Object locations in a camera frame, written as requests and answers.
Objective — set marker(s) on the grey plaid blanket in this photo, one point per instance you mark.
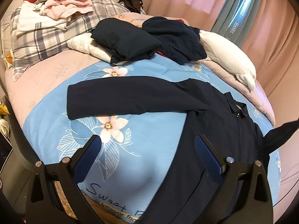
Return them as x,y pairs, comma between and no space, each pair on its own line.
39,44

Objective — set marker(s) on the crumpled navy garment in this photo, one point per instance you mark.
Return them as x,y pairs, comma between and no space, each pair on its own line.
180,42

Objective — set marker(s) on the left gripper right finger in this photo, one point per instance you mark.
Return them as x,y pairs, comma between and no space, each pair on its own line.
254,204

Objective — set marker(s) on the white plush pillow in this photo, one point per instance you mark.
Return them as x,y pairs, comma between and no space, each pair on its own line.
229,56

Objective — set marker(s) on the dark brown garment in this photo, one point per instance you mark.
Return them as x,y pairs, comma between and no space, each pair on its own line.
132,5

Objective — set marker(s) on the folded dark navy garment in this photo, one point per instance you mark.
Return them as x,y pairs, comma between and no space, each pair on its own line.
124,41

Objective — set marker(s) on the cream folded garment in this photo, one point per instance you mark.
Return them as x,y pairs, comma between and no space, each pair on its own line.
85,44

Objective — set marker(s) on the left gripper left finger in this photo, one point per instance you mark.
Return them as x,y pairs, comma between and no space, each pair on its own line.
41,204

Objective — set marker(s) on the pink quilt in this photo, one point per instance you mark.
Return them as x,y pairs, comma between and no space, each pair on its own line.
257,97

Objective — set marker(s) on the navy collared shirt dress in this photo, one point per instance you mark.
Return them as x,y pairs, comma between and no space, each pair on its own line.
187,187

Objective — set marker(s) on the blue floral bed sheet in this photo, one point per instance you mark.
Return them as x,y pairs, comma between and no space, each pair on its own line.
137,149

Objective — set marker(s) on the grey curtain strip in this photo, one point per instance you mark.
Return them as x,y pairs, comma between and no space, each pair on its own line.
236,19

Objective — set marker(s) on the white printed garment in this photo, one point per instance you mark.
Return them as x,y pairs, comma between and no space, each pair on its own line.
30,19

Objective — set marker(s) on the brown fuzzy rug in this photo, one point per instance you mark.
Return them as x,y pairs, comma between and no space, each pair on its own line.
79,206

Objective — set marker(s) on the pink curtain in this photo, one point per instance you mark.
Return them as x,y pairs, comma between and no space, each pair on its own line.
271,44

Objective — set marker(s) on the pink garment pile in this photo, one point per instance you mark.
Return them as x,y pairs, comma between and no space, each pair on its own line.
62,9

